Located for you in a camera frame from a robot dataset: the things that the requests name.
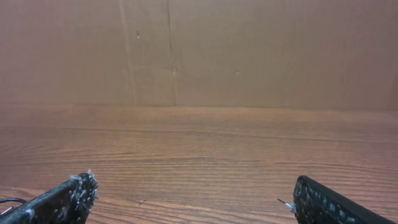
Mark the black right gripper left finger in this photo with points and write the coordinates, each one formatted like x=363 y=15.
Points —
x=69 y=202

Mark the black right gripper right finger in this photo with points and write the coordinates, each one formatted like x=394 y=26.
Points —
x=315 y=203

